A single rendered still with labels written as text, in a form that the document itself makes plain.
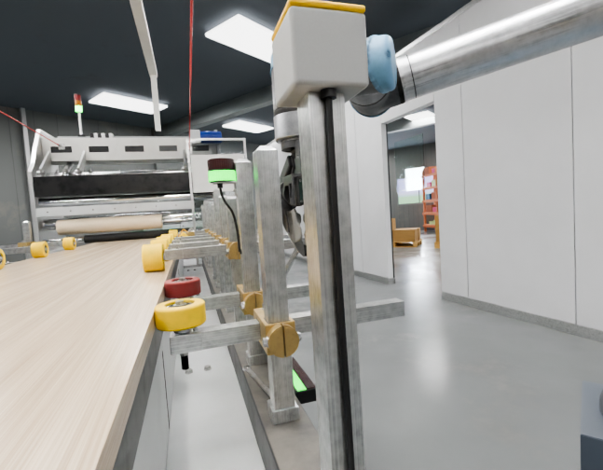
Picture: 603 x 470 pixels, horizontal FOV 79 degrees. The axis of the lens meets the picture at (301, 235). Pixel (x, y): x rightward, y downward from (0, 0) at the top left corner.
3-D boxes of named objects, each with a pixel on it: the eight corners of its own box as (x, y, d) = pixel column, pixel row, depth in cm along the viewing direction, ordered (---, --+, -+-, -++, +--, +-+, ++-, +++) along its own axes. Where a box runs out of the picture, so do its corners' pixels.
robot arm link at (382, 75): (395, 49, 68) (330, 62, 71) (393, 20, 57) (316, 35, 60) (398, 101, 68) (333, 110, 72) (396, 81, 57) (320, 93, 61)
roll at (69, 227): (221, 223, 344) (220, 210, 343) (223, 224, 332) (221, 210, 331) (47, 236, 302) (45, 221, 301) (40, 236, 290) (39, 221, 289)
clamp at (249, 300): (256, 301, 94) (255, 282, 94) (267, 314, 82) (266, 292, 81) (235, 304, 93) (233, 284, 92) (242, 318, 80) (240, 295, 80)
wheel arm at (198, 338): (396, 315, 74) (395, 295, 74) (405, 320, 71) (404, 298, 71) (171, 353, 62) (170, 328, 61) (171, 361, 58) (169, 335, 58)
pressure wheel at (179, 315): (184, 356, 66) (178, 294, 65) (219, 361, 63) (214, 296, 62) (148, 375, 59) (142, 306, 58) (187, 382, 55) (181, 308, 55)
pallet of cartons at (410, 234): (365, 247, 954) (363, 220, 949) (382, 243, 1030) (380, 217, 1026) (413, 248, 873) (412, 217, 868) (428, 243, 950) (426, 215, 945)
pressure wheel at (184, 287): (203, 319, 90) (198, 273, 89) (204, 328, 82) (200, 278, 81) (169, 324, 87) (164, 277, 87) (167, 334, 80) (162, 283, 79)
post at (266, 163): (291, 421, 64) (272, 148, 61) (296, 433, 61) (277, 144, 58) (272, 426, 63) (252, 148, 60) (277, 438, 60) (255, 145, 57)
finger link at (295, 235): (296, 260, 64) (293, 208, 64) (287, 256, 70) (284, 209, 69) (313, 258, 65) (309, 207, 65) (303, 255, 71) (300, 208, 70)
